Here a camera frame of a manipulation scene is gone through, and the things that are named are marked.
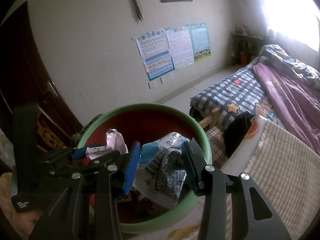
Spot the brown wooden chair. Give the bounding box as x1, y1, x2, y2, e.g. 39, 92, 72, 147
36, 112, 73, 153

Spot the teal wall poster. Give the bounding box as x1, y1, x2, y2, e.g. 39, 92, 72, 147
188, 22, 212, 62

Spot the white chart wall poster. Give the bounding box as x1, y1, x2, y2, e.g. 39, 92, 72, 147
165, 25, 195, 69

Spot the metal door handle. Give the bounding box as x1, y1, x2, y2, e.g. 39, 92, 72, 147
46, 80, 58, 97

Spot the light wooden bed frame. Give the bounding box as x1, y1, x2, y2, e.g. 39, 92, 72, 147
189, 105, 220, 130

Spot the beige curtain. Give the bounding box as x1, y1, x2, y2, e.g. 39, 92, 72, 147
225, 0, 269, 38

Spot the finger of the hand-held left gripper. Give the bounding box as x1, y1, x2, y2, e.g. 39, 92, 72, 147
74, 149, 121, 175
47, 143, 100, 164

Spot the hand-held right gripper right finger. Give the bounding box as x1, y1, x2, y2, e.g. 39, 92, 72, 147
181, 139, 292, 240

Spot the folded metal wall bracket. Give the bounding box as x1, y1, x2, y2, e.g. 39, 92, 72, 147
119, 0, 143, 22

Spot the beige plush cloth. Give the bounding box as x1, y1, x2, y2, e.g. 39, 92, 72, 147
0, 172, 44, 233

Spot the purple quilt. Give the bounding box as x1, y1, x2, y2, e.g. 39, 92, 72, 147
252, 62, 320, 153

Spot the white blue plastic packet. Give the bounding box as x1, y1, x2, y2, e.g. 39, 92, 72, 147
132, 132, 188, 210

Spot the blue bordered wall poster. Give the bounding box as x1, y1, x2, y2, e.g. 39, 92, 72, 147
135, 28, 175, 82

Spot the leaf patterned chair cushion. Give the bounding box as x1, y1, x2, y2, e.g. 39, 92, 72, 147
72, 114, 104, 145

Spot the dark corner shelf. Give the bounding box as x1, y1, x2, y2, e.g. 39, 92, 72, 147
230, 32, 264, 67

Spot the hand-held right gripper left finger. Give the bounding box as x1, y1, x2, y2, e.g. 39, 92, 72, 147
29, 141, 141, 240

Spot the beige striped mat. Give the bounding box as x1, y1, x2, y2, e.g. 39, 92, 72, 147
225, 120, 320, 240

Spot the white printed quilt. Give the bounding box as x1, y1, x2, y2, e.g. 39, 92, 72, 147
221, 115, 269, 171

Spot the bright window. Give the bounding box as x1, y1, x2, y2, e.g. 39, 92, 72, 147
261, 0, 320, 50

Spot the dark wooden door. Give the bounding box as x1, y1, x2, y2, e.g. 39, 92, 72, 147
0, 1, 84, 155

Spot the brown plaid cloth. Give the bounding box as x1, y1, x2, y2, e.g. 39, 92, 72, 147
206, 126, 230, 168

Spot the red basin with green rim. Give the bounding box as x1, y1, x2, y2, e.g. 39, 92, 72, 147
76, 103, 213, 234

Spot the blue plaid quilt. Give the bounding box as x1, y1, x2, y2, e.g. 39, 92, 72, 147
259, 44, 320, 92

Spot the blue plaid bedsheet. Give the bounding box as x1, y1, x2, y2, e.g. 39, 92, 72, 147
190, 61, 277, 133

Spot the pale pink printed wrapper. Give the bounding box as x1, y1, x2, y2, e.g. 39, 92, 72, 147
85, 129, 129, 160

